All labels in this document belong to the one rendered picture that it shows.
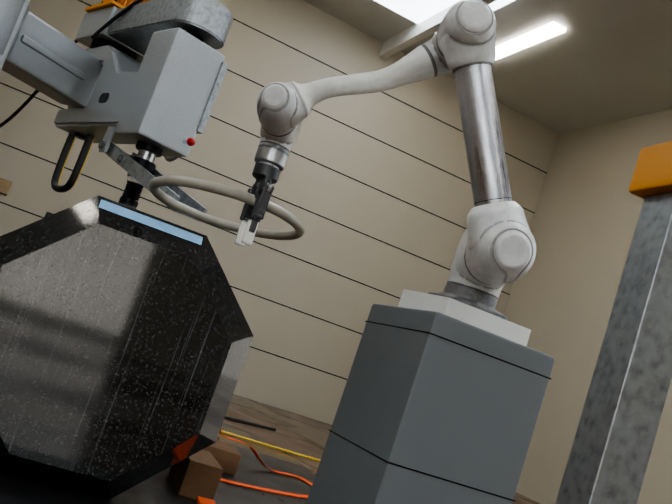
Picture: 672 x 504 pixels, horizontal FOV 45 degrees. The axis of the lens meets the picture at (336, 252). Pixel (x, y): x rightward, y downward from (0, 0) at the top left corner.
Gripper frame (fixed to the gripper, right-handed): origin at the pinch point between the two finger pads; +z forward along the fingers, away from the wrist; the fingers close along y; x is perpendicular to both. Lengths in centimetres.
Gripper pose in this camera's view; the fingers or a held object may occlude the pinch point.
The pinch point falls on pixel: (246, 233)
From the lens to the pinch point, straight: 224.5
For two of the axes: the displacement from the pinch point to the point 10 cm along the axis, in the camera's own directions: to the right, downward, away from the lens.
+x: -8.3, -3.4, -4.3
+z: -2.9, 9.4, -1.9
